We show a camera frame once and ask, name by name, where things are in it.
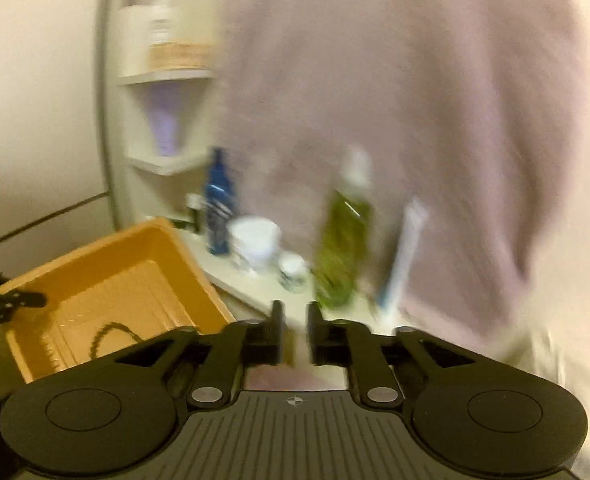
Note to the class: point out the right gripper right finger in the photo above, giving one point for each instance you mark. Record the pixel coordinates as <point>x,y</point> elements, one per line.
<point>353,346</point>

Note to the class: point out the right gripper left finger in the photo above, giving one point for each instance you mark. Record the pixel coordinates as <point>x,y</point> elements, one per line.
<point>220,360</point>

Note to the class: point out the orange plastic tray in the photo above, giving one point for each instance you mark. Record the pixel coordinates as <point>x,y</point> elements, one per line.
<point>132,285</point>

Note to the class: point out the small green white jar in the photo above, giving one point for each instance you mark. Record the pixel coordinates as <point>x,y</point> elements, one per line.
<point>293,271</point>

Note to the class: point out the white cream jar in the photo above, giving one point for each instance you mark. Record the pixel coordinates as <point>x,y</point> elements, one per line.
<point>254,242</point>

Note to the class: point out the green olive spray bottle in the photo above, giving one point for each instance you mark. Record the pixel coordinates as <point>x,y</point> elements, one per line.
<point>344,236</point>

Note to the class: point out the blue spray bottle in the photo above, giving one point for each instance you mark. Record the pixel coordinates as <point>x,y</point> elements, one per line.
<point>220,204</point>

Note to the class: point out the blue white tube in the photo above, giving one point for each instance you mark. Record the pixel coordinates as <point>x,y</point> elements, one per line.
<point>414,217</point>

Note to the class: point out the lilac tube on shelf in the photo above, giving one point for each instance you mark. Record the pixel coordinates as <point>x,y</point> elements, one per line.
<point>163,101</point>

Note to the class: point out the lilac towel hanging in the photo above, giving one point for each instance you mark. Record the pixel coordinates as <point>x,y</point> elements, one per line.
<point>470,106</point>

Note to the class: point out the white curved door frame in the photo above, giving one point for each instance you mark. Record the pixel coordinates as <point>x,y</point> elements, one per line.
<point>107,106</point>

